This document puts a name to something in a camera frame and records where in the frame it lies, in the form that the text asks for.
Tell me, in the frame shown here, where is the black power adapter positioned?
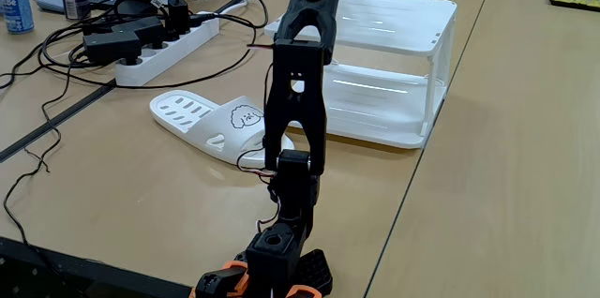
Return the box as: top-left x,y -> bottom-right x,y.
82,30 -> 143,67

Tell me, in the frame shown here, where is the white power strip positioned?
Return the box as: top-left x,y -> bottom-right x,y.
113,10 -> 221,88

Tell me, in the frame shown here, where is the white plastic shoe rack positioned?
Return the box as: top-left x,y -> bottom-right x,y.
263,0 -> 458,151

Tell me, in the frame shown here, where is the blue drink can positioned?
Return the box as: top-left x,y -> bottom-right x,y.
0,0 -> 36,35

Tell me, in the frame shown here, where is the thin black cable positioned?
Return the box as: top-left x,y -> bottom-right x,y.
2,61 -> 74,247

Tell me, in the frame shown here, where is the grey computer mouse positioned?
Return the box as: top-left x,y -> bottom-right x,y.
35,0 -> 67,14

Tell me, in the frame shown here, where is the black plug charger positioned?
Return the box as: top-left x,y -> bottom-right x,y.
166,0 -> 192,37

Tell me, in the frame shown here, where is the long black cable loop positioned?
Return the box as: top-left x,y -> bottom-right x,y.
39,16 -> 259,91

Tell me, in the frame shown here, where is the black adapter with green light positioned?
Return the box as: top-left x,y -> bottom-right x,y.
111,15 -> 166,50

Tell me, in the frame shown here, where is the white slipper with dog print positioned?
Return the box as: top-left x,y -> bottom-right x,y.
148,89 -> 296,169

